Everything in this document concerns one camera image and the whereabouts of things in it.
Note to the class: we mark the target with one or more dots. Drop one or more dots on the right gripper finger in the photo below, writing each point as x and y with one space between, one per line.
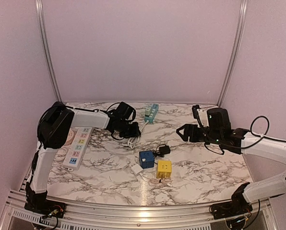
184 136
184 128

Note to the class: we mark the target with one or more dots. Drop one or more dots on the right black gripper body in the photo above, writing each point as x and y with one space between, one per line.
196 137

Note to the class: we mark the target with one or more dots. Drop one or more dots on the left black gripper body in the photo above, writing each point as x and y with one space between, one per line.
125 131

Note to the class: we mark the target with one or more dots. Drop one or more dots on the black power adapter with cable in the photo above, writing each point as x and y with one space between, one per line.
161 151

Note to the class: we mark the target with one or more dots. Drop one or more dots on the teal power strip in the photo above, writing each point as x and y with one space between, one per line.
147 120

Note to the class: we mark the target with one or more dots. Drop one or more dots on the blue cube socket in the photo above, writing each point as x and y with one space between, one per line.
146 159

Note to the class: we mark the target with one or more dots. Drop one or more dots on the yellow cube socket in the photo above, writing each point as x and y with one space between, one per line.
164 169

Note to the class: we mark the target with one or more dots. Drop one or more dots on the white usb charger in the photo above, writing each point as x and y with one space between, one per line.
137 169

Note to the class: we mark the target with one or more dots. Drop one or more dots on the white multicolour power strip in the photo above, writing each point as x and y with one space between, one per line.
77 149

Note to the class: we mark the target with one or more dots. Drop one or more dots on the green usb charger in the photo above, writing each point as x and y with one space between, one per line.
148 111

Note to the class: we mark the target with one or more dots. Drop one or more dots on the light blue usb charger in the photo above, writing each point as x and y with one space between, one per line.
154 106

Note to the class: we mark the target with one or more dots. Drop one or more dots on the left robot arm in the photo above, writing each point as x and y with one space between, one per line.
52 131

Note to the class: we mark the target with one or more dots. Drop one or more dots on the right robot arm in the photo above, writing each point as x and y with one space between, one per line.
214 127

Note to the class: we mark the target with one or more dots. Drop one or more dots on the pink round socket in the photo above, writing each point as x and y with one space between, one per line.
70 137

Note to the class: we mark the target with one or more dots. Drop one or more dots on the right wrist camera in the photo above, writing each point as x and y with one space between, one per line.
200 114

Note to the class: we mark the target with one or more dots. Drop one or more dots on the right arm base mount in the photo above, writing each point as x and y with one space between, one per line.
229 209

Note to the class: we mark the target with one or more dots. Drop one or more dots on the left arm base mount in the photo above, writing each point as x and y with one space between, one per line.
48 208

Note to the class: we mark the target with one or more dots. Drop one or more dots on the right aluminium frame post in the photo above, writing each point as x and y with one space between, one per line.
235 50

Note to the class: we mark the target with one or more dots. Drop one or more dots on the aluminium frame post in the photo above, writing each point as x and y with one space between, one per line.
46 49
235 50

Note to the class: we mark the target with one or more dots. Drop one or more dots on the front aluminium rail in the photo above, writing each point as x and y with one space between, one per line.
93 216

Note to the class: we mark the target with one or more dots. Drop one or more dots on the left aluminium frame post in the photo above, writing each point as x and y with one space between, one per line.
46 49

